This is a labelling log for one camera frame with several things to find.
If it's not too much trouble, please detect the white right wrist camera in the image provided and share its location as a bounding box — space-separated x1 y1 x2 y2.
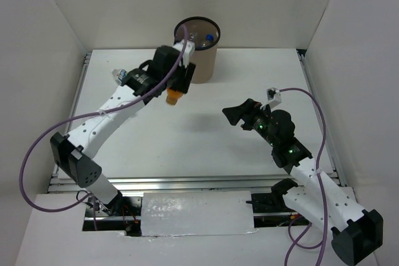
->
261 87 282 111

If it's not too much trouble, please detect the clear bottle blue label white cap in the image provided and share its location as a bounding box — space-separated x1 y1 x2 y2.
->
189 32 203 49

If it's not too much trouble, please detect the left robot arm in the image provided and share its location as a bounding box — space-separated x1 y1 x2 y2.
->
50 41 195 216

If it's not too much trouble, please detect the aluminium frame rail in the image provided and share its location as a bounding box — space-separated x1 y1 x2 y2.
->
46 48 347 194

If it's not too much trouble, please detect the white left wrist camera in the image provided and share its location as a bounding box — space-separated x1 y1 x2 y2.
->
172 39 195 66

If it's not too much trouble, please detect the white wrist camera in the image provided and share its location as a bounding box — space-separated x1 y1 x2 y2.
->
172 39 195 66
261 87 282 111

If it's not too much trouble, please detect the clear bottle blue-white label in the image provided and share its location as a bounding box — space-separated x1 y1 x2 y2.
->
112 69 128 85

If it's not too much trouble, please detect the white foam cover plate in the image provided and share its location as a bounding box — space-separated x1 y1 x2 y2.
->
141 191 255 237

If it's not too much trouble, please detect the small orange plastic bottle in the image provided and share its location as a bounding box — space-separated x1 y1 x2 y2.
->
166 88 183 106

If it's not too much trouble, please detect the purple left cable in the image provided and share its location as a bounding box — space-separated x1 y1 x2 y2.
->
19 24 190 232

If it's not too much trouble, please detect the small bottle blue cap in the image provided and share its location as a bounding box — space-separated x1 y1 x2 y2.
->
200 34 214 49

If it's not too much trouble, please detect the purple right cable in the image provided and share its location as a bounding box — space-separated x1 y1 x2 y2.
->
276 87 328 266

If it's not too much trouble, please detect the brown cardboard bin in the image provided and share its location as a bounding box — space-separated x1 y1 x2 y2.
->
173 16 221 84

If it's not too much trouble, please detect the purple cable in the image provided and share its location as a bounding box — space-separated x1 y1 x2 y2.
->
276 87 328 266
19 24 190 232

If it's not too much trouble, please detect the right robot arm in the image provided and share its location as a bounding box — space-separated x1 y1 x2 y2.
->
222 98 383 265

